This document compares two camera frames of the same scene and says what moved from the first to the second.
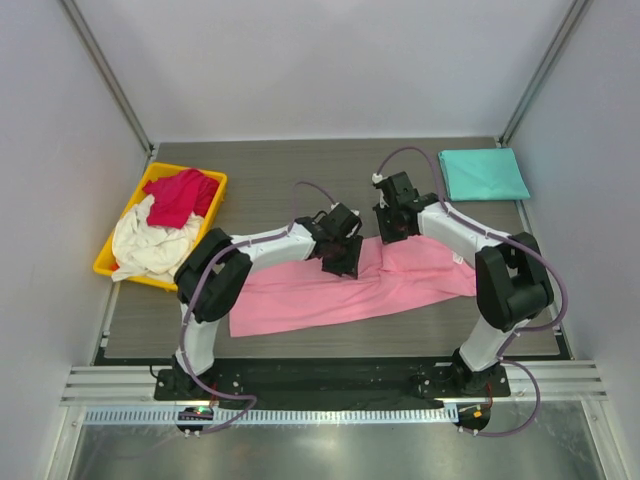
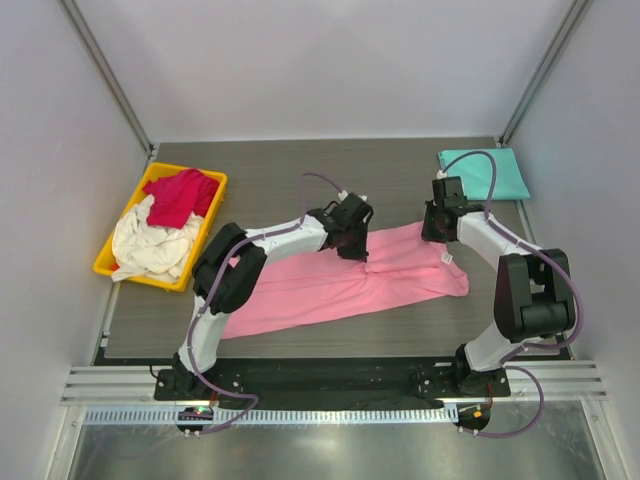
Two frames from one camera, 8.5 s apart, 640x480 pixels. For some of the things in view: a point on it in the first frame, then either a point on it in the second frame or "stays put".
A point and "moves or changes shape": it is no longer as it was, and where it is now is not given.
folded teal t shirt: x=482 y=175 stays put
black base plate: x=373 y=383 stays put
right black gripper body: x=389 y=227 -> x=431 y=230
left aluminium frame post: x=85 y=35 stays put
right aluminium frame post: x=507 y=134 stays put
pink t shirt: x=394 y=278 moves or changes shape
